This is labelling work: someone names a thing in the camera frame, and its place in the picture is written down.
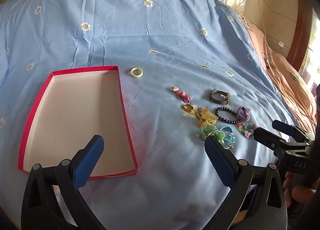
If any red shallow box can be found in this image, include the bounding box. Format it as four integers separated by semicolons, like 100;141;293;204
17;65;138;180

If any blue flowered bedsheet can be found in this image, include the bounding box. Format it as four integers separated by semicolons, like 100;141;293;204
0;0;300;230

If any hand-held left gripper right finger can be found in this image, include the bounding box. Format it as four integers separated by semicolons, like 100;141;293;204
201;136;288;230

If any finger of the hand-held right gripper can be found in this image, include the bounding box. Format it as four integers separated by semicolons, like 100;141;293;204
253;127;290;153
272;120;315;143

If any yellow hair claw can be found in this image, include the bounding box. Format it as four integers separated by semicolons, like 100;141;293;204
194;110;218;127

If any person's right hand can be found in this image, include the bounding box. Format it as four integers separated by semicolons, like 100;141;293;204
282;171;320;210

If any black bead bracelet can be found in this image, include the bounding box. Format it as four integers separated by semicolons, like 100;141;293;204
215;107;241;124

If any purple hair tie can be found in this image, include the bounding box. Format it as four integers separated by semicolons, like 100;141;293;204
237;106;251;121

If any beaded chain bracelet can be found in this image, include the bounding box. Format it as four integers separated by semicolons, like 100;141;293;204
223;132;237;149

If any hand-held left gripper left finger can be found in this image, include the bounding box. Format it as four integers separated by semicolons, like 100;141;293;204
21;134;105;230

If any window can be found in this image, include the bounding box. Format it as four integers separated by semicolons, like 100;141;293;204
299;15;320;93

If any pink hair clip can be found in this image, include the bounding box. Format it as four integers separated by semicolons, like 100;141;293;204
171;86;192;103

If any blue hair tie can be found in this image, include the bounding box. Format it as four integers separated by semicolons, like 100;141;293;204
220;126;235;143

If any orange printed quilt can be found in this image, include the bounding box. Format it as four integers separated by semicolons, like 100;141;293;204
235;11;318;130

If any dark metal bangle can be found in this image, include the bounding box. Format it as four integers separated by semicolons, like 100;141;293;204
209;90;231;106

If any brown wooden frame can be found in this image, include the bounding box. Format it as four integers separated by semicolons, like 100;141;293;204
286;0;320;70

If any green hair tie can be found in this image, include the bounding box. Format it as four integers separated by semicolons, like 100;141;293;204
199;125;225;144

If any colourful bead bracelet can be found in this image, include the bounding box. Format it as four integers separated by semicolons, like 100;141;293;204
237;122;259;138

